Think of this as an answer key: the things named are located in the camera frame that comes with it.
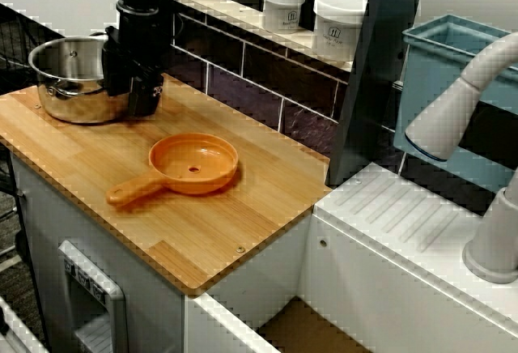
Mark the white toy sink unit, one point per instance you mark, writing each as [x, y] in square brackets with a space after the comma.
[364, 268]

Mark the grey toy dispenser panel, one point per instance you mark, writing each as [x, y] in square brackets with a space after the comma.
[93, 300]

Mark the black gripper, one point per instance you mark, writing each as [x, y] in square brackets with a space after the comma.
[139, 45]

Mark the blue plastic bin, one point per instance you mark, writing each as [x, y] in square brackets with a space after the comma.
[429, 86]

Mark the orange plastic toy pan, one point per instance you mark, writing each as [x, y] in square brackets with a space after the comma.
[182, 158]

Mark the dark grey cabinet post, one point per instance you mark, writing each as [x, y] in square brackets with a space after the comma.
[364, 65]

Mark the stainless steel pot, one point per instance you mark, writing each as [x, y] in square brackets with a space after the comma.
[69, 102]

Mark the white lidded plastic jar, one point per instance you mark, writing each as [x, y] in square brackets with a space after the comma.
[338, 25]
[283, 5]

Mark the white toy kitchen cabinet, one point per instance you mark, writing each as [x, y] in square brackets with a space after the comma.
[48, 207]

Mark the grey toy faucet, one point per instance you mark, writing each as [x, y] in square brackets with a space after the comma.
[445, 118]

